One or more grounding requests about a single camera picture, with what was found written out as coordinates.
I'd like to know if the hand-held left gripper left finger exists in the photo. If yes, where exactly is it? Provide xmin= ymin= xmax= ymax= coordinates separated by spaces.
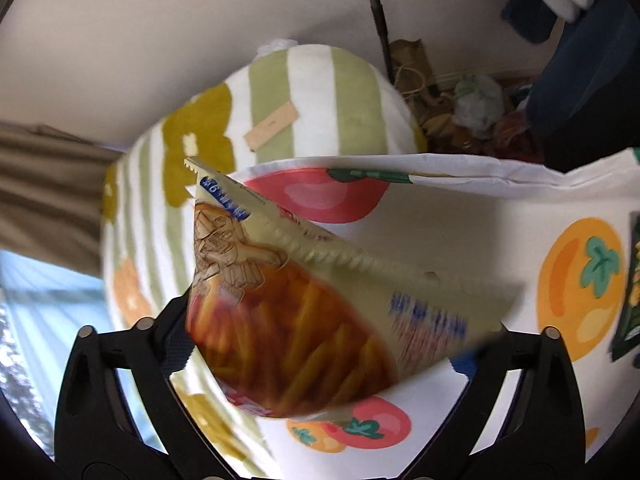
xmin=55 ymin=295 xmax=242 ymax=480

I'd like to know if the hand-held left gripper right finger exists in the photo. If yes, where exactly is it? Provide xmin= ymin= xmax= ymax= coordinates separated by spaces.
xmin=400 ymin=322 xmax=587 ymax=480

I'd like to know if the orange sticks snack bag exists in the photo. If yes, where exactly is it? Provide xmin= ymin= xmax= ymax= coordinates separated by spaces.
xmin=184 ymin=156 xmax=524 ymax=421

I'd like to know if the white fruit print tote bag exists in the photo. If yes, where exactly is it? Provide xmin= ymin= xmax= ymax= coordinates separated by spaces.
xmin=225 ymin=147 xmax=640 ymax=480

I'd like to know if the window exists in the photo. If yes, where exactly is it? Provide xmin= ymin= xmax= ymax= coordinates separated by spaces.
xmin=0 ymin=250 xmax=167 ymax=457

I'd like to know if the brown curtain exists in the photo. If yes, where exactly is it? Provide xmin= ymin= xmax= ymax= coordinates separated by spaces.
xmin=0 ymin=120 xmax=122 ymax=279

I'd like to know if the red plastic bag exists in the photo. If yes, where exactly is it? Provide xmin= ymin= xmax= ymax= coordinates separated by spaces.
xmin=494 ymin=110 xmax=545 ymax=162

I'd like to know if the tan fabric label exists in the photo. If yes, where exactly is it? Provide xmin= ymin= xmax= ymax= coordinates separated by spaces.
xmin=243 ymin=101 xmax=301 ymax=153

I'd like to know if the white plastic bag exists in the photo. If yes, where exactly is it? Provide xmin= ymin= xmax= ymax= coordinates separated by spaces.
xmin=452 ymin=72 xmax=506 ymax=137

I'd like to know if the brown paper bag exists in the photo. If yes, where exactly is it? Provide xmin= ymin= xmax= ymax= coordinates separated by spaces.
xmin=390 ymin=39 xmax=442 ymax=107

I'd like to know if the dark blue clothing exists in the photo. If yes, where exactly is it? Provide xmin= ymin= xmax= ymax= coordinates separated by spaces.
xmin=527 ymin=0 xmax=640 ymax=172

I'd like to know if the blue cloth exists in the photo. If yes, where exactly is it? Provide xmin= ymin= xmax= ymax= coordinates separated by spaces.
xmin=501 ymin=0 xmax=559 ymax=44

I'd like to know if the black pole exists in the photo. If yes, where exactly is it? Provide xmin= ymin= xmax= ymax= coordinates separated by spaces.
xmin=357 ymin=0 xmax=397 ymax=87

